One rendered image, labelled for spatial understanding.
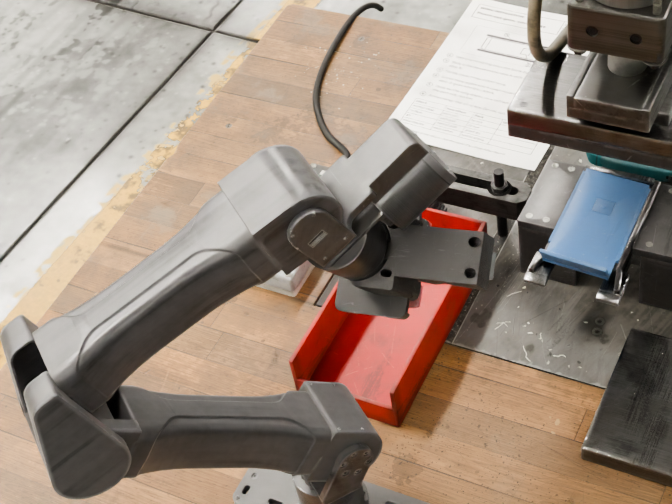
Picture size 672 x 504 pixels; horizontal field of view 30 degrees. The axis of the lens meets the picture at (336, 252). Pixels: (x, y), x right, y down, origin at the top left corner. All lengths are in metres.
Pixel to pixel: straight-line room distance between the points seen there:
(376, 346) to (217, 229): 0.48
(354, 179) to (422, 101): 0.69
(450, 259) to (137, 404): 0.28
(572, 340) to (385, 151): 0.47
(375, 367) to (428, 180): 0.42
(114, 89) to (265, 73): 1.58
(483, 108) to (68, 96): 1.85
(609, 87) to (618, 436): 0.34
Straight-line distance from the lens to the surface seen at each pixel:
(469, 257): 0.99
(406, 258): 1.01
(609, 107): 1.19
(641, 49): 1.16
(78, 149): 3.14
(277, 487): 1.27
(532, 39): 1.23
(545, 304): 1.39
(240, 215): 0.91
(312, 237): 0.92
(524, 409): 1.31
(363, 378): 1.34
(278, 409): 1.10
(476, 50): 1.71
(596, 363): 1.34
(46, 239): 2.94
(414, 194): 0.96
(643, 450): 1.26
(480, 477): 1.26
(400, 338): 1.37
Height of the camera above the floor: 1.96
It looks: 46 degrees down
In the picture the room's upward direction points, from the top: 12 degrees counter-clockwise
